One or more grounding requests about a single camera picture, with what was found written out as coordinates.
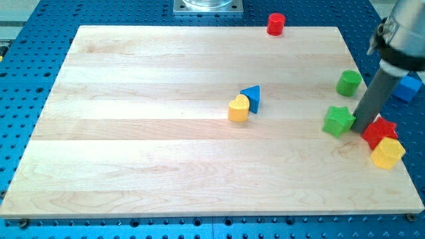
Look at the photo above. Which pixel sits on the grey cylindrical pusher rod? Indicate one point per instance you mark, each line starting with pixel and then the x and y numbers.
pixel 377 94

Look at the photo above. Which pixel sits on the red star block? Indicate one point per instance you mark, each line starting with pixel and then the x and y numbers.
pixel 377 130

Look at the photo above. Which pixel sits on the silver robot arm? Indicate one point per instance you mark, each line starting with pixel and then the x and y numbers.
pixel 399 41

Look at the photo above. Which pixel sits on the green star block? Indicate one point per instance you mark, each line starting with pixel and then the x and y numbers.
pixel 337 121

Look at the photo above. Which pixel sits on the yellow heart block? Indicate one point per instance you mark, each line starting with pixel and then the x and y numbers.
pixel 238 108

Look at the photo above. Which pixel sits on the blue cube block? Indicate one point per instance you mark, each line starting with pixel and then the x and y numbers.
pixel 407 88

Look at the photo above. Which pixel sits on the green cylinder block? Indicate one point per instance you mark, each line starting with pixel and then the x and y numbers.
pixel 348 83

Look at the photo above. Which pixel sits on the yellow hexagon block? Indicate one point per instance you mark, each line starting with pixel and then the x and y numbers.
pixel 387 153

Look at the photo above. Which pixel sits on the red cylinder block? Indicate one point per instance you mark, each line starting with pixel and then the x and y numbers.
pixel 276 24

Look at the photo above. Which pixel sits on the blue triangle block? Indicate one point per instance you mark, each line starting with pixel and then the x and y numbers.
pixel 253 95

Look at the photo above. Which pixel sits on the light wooden board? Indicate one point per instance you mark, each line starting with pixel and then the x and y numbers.
pixel 136 125

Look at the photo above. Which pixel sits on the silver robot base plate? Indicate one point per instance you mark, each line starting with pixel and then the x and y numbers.
pixel 208 7

